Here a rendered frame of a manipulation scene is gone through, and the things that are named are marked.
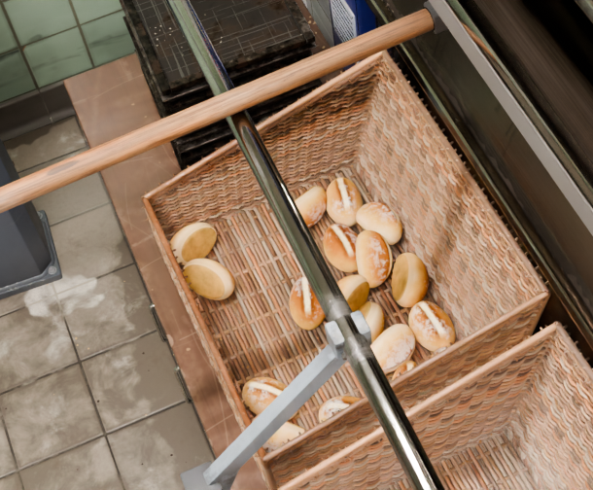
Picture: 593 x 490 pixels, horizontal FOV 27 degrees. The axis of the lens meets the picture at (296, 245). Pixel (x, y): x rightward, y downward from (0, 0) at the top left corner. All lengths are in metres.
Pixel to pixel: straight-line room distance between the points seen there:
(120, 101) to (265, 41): 0.42
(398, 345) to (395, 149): 0.35
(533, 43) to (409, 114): 0.73
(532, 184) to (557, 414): 0.35
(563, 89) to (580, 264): 0.44
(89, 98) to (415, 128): 0.75
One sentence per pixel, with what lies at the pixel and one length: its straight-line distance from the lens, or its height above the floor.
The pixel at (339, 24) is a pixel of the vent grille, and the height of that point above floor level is 0.71.
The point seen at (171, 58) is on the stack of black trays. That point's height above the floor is 0.83.
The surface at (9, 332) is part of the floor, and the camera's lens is 2.92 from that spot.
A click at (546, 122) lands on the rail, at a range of 1.21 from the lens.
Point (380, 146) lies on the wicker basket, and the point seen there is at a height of 0.69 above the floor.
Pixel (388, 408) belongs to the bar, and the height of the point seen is 1.17.
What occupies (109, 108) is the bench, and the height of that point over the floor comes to 0.58.
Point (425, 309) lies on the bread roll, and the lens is 2.01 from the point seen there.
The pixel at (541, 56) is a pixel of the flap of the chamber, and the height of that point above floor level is 1.41.
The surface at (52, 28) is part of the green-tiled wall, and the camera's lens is 3.09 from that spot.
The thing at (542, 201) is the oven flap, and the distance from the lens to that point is 1.71.
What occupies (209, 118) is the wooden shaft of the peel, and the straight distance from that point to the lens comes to 1.56.
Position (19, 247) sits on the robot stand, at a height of 0.15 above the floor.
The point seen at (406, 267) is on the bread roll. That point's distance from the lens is 2.04.
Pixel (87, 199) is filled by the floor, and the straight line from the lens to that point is 3.07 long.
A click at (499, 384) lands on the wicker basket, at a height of 0.75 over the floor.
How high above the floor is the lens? 2.36
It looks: 55 degrees down
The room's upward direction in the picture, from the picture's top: 11 degrees counter-clockwise
